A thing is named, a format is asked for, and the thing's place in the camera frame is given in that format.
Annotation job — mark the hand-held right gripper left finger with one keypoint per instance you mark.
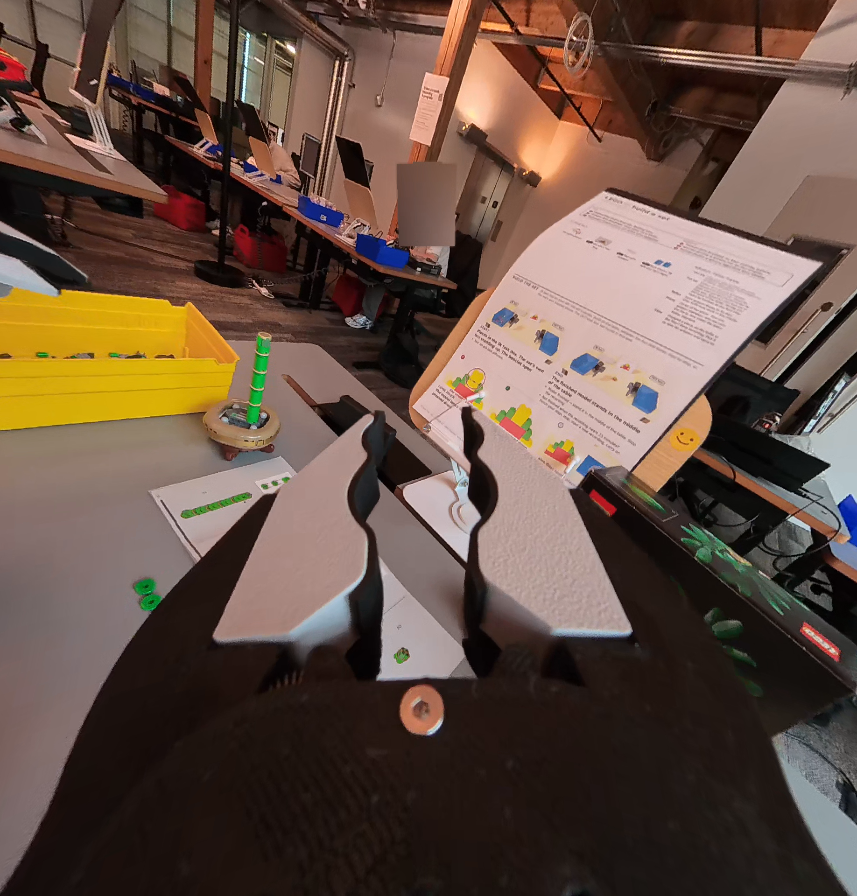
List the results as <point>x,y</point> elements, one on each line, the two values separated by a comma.
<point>302,560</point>

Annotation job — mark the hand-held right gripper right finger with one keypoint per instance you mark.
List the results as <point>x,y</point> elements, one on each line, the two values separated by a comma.
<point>547,560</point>

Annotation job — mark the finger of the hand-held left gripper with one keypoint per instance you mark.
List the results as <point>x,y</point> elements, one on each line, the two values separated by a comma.
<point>22,269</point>

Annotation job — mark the pile of toy brick pieces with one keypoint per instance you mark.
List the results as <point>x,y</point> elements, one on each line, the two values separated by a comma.
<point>85,355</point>

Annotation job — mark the yellow plastic parts bin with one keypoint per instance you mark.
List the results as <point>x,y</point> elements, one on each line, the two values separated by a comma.
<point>85,392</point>

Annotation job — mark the green round toy brick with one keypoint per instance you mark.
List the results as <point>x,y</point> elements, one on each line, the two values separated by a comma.
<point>143,586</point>
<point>150,600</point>

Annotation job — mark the grey side desk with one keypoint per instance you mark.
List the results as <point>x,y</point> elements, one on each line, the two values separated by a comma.
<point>64,157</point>

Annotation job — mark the printed task sheet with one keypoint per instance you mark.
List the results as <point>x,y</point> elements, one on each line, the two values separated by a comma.
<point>645,301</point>

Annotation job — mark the long wooden desk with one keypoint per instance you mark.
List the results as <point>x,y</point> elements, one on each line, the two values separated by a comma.
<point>316,224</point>

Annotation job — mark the building instruction booklet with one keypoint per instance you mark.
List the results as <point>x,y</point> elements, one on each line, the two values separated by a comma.
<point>211,518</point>

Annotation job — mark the black power box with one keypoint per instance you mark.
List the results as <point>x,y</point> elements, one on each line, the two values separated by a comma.
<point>407,455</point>

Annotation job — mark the red storage bin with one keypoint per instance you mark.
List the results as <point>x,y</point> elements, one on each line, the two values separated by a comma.
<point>260,250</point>
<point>182,208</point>
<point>346,294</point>

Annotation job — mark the toy bamboo stalk in tan pot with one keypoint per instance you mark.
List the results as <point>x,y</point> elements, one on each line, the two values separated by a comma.
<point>257,392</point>

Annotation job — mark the black toy set box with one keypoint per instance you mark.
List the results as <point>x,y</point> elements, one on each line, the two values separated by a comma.
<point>750,595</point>

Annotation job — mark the black computer monitor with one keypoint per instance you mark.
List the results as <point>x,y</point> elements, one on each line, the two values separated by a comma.
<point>750,434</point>

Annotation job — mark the white paper notice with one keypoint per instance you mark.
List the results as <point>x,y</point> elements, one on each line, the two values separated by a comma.
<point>428,108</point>

